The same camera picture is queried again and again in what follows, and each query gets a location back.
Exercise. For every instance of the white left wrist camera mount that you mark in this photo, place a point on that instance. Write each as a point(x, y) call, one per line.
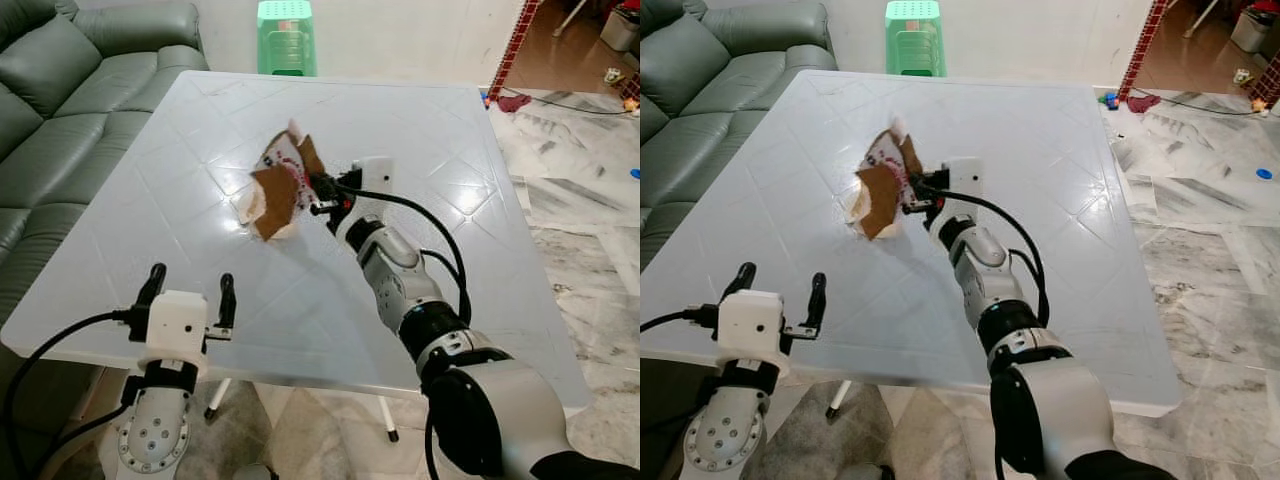
point(750, 320)
point(178, 320)

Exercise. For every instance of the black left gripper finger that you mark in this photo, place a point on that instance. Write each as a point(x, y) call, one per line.
point(227, 298)
point(818, 298)
point(153, 285)
point(744, 278)

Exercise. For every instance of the grey plastic container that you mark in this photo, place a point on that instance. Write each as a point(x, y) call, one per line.
point(1252, 30)
point(622, 30)

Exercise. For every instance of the white folding table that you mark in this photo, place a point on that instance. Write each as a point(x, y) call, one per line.
point(400, 130)
point(1020, 130)

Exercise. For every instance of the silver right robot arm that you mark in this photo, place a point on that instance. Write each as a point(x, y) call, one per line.
point(985, 260)
point(400, 275)

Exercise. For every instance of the green plastic stool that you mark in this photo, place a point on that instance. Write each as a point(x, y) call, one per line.
point(915, 40)
point(287, 40)

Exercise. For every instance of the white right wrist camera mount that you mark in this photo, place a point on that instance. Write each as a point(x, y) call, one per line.
point(967, 175)
point(375, 175)

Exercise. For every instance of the red cloth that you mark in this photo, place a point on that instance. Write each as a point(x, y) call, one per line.
point(1145, 102)
point(513, 102)

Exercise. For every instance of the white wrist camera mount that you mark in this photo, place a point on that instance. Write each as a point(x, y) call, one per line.
point(750, 320)
point(375, 175)
point(967, 175)
point(178, 320)

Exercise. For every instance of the red brick pillar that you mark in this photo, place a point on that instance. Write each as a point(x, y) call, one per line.
point(515, 50)
point(1145, 50)
point(632, 92)
point(1265, 85)

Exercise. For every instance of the dark green leather sofa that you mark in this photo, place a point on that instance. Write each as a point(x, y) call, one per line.
point(70, 120)
point(700, 90)

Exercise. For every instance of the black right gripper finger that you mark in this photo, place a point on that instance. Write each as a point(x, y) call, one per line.
point(915, 182)
point(322, 208)
point(914, 208)
point(321, 183)

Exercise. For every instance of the brown printed cardboard food box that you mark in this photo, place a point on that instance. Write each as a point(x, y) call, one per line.
point(275, 200)
point(880, 200)

